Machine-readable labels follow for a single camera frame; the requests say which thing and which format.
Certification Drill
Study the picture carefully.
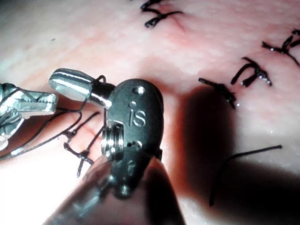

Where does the cut-off black thread piece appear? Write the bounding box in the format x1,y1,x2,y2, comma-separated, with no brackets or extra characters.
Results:
209,144,283,207

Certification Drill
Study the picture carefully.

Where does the tissue pad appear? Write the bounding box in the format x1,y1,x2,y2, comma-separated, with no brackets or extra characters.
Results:
0,0,300,225

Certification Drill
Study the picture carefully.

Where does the left arm needle driver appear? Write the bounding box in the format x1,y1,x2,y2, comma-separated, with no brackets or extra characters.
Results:
0,82,25,151

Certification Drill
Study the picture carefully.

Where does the right arm needle driver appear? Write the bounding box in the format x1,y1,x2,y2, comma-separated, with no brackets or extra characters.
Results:
101,78,165,163

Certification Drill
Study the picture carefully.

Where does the right arm needle driver jaw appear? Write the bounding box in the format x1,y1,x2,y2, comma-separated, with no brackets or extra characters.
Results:
48,67,116,108

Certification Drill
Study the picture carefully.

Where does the left arm needle driver jaw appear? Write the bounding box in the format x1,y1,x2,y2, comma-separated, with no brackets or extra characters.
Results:
9,88,59,105
16,104,58,119

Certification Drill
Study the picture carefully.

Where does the black stitching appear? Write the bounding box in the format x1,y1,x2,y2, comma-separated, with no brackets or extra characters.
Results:
140,0,184,29
198,27,300,110
62,129,95,178

